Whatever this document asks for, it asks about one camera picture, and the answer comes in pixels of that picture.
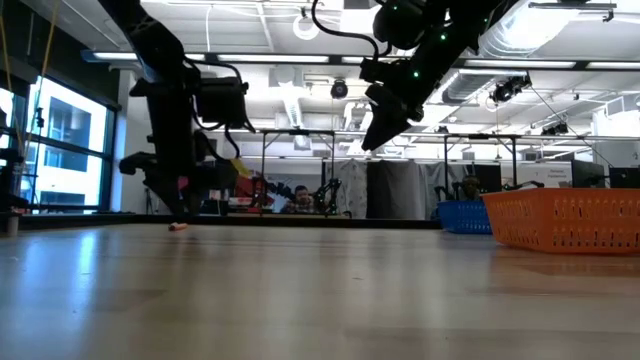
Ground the white ring ceiling fixture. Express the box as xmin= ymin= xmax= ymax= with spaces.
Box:
xmin=292 ymin=13 xmax=321 ymax=42

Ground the bright ceiling light panel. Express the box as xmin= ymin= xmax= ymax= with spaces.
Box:
xmin=339 ymin=0 xmax=381 ymax=36

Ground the white board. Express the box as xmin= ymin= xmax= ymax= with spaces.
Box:
xmin=501 ymin=162 xmax=575 ymax=191

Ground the black aluminium table frame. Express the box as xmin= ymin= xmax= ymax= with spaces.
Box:
xmin=19 ymin=212 xmax=442 ymax=231

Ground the person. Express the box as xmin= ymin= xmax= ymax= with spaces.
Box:
xmin=282 ymin=184 xmax=319 ymax=215
xmin=452 ymin=174 xmax=484 ymax=202

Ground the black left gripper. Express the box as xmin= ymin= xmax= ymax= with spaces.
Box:
xmin=118 ymin=130 xmax=254 ymax=217

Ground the black monitor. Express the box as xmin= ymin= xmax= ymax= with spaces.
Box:
xmin=571 ymin=159 xmax=607 ymax=190
xmin=608 ymin=166 xmax=640 ymax=190

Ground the white patterned curtain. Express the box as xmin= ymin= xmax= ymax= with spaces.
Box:
xmin=324 ymin=158 xmax=370 ymax=219

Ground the orange plastic basket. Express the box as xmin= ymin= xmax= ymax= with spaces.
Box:
xmin=481 ymin=187 xmax=640 ymax=257

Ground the dark curtain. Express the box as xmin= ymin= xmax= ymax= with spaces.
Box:
xmin=366 ymin=159 xmax=422 ymax=220

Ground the large dark-framed window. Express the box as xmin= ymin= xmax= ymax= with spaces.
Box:
xmin=0 ymin=73 xmax=120 ymax=215

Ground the black tripod stand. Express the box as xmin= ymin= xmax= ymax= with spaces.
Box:
xmin=33 ymin=106 xmax=47 ymax=201

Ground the hanging light bar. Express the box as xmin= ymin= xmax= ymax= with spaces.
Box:
xmin=196 ymin=127 xmax=640 ymax=144

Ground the black ceiling spotlight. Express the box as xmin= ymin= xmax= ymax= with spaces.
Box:
xmin=489 ymin=73 xmax=533 ymax=105
xmin=329 ymin=78 xmax=350 ymax=100
xmin=541 ymin=121 xmax=570 ymax=137

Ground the silver ventilation duct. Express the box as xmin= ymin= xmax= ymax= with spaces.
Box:
xmin=442 ymin=0 xmax=531 ymax=104

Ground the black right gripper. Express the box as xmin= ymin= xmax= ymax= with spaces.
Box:
xmin=358 ymin=55 xmax=426 ymax=152

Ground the dark side table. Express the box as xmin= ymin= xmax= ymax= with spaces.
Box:
xmin=0 ymin=147 xmax=51 ymax=217

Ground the white ceiling pipe bundle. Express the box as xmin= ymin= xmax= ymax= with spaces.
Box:
xmin=344 ymin=47 xmax=464 ymax=157

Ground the yellow cable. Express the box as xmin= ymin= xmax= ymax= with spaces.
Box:
xmin=0 ymin=0 xmax=60 ymax=151

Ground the red panel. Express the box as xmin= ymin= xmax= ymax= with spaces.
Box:
xmin=234 ymin=174 xmax=261 ymax=200

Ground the blue plastic basket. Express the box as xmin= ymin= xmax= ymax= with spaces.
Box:
xmin=435 ymin=199 xmax=495 ymax=236

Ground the grey curtain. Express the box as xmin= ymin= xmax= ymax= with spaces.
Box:
xmin=418 ymin=162 xmax=474 ymax=201

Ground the long light strip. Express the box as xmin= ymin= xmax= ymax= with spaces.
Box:
xmin=81 ymin=49 xmax=640 ymax=70

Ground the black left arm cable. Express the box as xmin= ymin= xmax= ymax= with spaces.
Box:
xmin=182 ymin=55 xmax=257 ymax=135
xmin=223 ymin=124 xmax=242 ymax=160

